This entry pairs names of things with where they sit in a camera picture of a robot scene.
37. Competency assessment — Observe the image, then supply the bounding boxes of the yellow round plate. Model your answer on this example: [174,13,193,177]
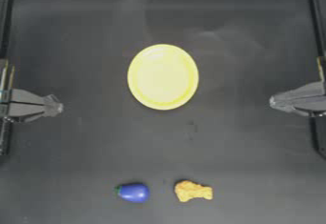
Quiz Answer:
[126,43,201,112]

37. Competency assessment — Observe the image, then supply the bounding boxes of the toy fried chicken piece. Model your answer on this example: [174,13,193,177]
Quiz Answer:
[174,179,214,203]

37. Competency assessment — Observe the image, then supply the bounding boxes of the purple toy eggplant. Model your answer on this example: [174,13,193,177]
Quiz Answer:
[114,182,151,204]

